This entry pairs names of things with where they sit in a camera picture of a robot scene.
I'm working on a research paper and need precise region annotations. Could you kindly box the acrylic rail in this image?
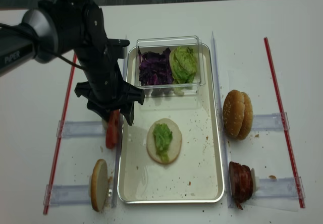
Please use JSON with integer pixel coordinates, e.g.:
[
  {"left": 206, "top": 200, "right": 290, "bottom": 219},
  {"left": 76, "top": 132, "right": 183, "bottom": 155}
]
[
  {"left": 251, "top": 113, "right": 290, "bottom": 131},
  {"left": 43, "top": 185, "right": 91, "bottom": 206},
  {"left": 56, "top": 121, "right": 105, "bottom": 138},
  {"left": 253, "top": 177, "right": 303, "bottom": 198}
]

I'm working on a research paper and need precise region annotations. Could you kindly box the left red tape strip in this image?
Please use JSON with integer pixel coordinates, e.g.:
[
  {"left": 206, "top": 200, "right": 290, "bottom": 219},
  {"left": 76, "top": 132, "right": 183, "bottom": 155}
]
[{"left": 43, "top": 53, "right": 77, "bottom": 216}]

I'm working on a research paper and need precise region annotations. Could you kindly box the right long acrylic divider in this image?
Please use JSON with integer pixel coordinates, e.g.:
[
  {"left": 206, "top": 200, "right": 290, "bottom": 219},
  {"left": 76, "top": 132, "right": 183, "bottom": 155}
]
[{"left": 211, "top": 32, "right": 236, "bottom": 208}]

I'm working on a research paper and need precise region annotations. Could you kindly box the tomato slice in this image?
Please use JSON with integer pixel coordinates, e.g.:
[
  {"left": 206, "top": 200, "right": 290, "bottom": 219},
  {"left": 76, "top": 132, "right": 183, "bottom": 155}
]
[{"left": 105, "top": 110, "right": 120, "bottom": 149}]

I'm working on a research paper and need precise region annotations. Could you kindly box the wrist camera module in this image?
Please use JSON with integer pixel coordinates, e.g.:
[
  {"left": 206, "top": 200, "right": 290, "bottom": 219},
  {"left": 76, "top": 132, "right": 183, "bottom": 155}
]
[{"left": 107, "top": 38, "right": 130, "bottom": 59}]

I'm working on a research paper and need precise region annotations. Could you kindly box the right red tape strip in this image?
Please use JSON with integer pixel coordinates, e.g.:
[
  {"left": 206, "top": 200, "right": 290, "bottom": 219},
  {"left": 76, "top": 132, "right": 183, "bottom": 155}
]
[{"left": 263, "top": 37, "right": 306, "bottom": 209}]

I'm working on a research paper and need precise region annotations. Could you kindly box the clear plastic container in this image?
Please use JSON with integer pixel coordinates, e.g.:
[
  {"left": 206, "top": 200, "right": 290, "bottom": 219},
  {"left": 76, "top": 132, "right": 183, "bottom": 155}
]
[{"left": 132, "top": 35, "right": 205, "bottom": 97}]

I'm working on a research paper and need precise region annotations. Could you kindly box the shredded purple cabbage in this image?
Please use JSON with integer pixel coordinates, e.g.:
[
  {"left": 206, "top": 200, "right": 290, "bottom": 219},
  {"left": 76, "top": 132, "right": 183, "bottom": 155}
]
[{"left": 138, "top": 47, "right": 174, "bottom": 86}]

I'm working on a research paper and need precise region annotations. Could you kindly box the sliced meat stack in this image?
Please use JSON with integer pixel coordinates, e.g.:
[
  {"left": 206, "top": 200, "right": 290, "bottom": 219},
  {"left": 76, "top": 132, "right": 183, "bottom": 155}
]
[{"left": 229, "top": 161, "right": 253, "bottom": 210}]

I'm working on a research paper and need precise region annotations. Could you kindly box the red tape strip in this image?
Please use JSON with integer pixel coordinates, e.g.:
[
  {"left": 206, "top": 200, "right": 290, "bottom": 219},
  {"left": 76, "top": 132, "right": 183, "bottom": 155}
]
[
  {"left": 43, "top": 53, "right": 77, "bottom": 216},
  {"left": 263, "top": 37, "right": 306, "bottom": 209}
]

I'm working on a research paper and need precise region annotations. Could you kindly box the lower right acrylic rail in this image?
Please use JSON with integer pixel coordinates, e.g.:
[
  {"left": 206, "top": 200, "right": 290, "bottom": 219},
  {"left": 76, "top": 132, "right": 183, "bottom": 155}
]
[{"left": 253, "top": 177, "right": 303, "bottom": 198}]

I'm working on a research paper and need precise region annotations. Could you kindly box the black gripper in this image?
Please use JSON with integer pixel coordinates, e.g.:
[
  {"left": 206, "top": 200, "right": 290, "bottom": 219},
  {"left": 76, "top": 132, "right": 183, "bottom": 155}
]
[{"left": 74, "top": 4, "right": 145, "bottom": 126}]

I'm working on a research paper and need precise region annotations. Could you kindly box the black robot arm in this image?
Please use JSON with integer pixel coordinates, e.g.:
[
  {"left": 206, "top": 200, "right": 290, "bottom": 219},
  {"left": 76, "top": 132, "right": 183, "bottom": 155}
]
[{"left": 1, "top": 0, "right": 145, "bottom": 125}]

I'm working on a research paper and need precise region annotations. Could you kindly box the upper left acrylic rail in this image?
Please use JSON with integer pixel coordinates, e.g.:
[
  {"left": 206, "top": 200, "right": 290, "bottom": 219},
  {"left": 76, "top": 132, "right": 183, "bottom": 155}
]
[{"left": 56, "top": 121, "right": 105, "bottom": 138}]

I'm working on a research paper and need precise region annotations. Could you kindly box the green lettuce in container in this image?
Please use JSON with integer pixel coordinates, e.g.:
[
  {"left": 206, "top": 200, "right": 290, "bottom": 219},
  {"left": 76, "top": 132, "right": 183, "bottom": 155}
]
[{"left": 169, "top": 46, "right": 197, "bottom": 84}]

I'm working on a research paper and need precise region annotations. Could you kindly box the left long acrylic divider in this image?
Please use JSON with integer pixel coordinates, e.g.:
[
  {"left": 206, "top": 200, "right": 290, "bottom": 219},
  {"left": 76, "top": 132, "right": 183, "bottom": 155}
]
[{"left": 111, "top": 34, "right": 128, "bottom": 209}]

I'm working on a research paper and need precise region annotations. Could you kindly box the lettuce on bun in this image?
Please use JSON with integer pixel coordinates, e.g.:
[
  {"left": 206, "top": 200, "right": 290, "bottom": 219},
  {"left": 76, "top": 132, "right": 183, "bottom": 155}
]
[{"left": 153, "top": 123, "right": 173, "bottom": 163}]

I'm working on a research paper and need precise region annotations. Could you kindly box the sesame bun top rear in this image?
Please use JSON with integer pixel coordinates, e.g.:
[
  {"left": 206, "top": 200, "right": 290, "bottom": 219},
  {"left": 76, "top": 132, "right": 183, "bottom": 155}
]
[{"left": 238, "top": 92, "right": 253, "bottom": 140}]

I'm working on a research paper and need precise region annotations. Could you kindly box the bun half standing left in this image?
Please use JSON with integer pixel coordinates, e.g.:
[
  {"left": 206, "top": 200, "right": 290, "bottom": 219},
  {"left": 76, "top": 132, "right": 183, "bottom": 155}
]
[{"left": 90, "top": 159, "right": 109, "bottom": 212}]

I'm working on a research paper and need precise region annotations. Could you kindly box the metal baking tray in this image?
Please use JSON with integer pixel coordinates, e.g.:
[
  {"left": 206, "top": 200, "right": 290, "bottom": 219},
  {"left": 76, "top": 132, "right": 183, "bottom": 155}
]
[{"left": 117, "top": 44, "right": 224, "bottom": 204}]

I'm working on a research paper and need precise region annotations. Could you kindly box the bottom bun slice on tray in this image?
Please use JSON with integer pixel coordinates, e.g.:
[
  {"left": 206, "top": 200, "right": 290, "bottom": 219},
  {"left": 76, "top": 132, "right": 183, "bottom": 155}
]
[{"left": 146, "top": 118, "right": 182, "bottom": 164}]

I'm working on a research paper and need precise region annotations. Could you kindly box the upper right acrylic rail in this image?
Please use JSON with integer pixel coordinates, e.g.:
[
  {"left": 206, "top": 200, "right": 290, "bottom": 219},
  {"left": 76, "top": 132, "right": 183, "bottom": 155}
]
[{"left": 251, "top": 113, "right": 290, "bottom": 131}]

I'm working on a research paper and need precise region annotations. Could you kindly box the long acrylic divider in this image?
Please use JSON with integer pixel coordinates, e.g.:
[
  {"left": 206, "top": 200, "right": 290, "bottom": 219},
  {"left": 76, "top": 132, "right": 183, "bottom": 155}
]
[
  {"left": 111, "top": 34, "right": 128, "bottom": 209},
  {"left": 211, "top": 32, "right": 236, "bottom": 208}
]

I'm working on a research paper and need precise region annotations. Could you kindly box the lower left acrylic rail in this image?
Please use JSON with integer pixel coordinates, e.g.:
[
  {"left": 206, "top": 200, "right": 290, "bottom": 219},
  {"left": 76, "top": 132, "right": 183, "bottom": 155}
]
[{"left": 43, "top": 185, "right": 91, "bottom": 206}]

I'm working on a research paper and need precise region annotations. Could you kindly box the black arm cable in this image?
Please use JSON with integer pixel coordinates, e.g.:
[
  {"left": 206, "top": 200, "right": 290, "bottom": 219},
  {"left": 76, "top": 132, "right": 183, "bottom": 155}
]
[{"left": 0, "top": 0, "right": 88, "bottom": 71}]

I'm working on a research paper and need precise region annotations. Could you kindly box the white meat holder block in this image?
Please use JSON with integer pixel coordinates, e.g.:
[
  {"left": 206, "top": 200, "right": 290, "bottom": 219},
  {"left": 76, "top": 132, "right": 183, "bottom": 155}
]
[{"left": 250, "top": 168, "right": 259, "bottom": 193}]

